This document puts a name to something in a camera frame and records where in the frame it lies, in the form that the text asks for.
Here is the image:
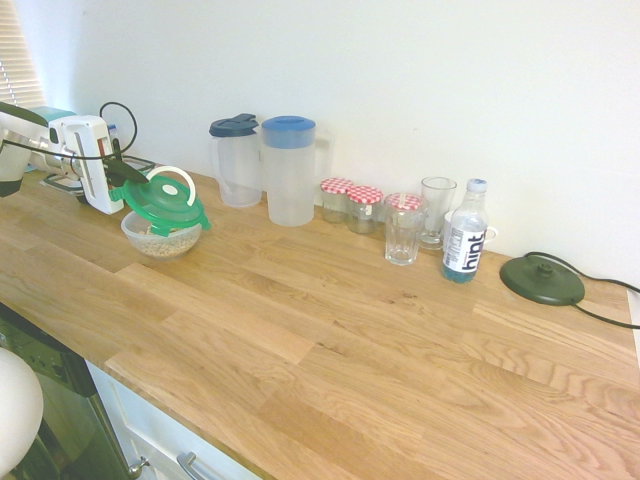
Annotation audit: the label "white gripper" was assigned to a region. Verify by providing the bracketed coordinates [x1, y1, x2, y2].
[49, 115, 149, 215]

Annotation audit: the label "green round container lid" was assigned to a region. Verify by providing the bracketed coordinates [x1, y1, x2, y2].
[110, 166, 213, 237]

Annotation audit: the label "clear plastic food bowl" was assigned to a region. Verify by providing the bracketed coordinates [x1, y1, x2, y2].
[120, 209, 204, 261]

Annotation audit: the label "clear pitcher dark navy lid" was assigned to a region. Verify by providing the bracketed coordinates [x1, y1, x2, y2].
[208, 113, 263, 209]

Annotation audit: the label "clear pitcher light blue lid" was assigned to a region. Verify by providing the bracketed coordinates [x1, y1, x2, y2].
[260, 115, 335, 228]

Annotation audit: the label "glass jar red checkered lid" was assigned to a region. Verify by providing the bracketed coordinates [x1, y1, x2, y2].
[383, 192, 430, 236]
[345, 185, 385, 235]
[319, 177, 355, 224]

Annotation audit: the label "beige cereal pieces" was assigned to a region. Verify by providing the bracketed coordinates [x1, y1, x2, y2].
[135, 227, 199, 257]

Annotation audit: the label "beige window blind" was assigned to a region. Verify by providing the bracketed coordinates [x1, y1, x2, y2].
[0, 0, 46, 109]

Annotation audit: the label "white rounded smooth object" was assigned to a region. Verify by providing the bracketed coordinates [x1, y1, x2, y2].
[0, 347, 45, 474]

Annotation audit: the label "white cabinet drawer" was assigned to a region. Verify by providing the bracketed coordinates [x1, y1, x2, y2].
[84, 359, 261, 480]

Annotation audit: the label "stainless steel dishwasher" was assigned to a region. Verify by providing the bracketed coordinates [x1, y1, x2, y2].
[0, 302, 134, 480]

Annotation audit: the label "faceted glass tumbler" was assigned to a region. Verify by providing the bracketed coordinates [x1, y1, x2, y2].
[383, 208, 426, 267]

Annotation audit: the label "tall footed drinking glass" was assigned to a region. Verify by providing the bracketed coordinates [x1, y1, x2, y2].
[419, 176, 458, 251]

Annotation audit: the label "white mug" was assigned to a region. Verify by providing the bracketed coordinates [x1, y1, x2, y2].
[443, 209, 500, 246]

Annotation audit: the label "hint water bottle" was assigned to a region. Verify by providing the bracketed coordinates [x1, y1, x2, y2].
[441, 178, 489, 286]

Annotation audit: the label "dark green kettle base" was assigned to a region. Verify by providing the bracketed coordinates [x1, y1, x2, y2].
[500, 252, 586, 307]

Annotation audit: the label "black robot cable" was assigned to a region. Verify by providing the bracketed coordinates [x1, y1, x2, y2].
[0, 101, 139, 164]

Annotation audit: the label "silver drawer handle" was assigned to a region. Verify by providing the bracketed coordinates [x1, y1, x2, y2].
[175, 451, 236, 480]

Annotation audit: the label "black kettle base cable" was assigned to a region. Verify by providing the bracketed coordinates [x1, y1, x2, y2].
[519, 251, 640, 331]

